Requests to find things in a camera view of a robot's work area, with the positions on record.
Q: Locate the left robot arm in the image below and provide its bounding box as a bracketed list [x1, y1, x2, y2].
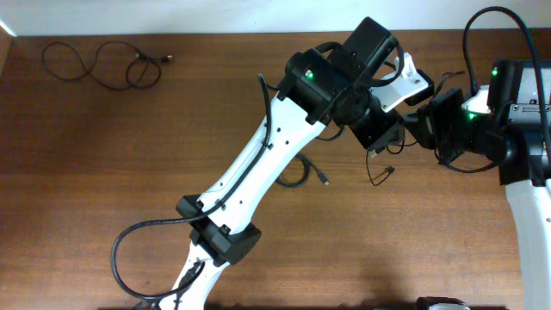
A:
[142, 17, 405, 309]

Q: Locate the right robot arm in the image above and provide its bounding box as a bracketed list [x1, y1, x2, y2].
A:
[404, 60, 550, 309]

